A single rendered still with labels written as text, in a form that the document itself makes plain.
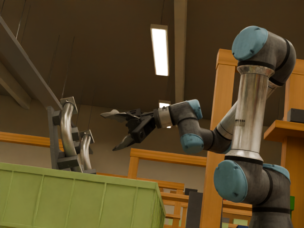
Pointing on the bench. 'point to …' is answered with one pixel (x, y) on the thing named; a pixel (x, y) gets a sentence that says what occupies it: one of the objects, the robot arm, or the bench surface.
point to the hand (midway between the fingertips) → (105, 134)
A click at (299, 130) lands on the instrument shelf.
